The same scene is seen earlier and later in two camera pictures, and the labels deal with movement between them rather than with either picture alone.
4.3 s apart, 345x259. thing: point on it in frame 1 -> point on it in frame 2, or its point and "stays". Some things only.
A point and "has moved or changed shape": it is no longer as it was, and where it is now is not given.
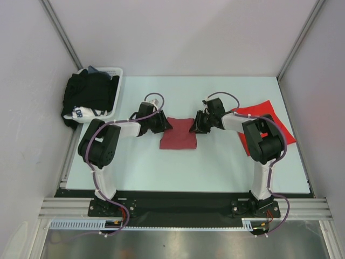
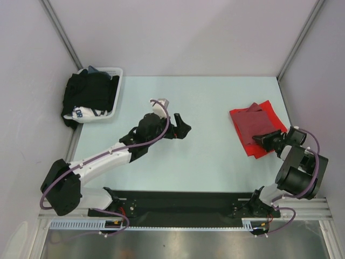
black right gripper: x=198 y=128 -> x=264 y=139
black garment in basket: x=89 y=90 stays
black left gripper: x=163 y=123 -> x=178 y=131
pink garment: x=179 y=137 has moved or changed shape
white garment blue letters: x=82 y=113 stays
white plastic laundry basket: x=111 y=71 stays
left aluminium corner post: x=62 y=33 stays
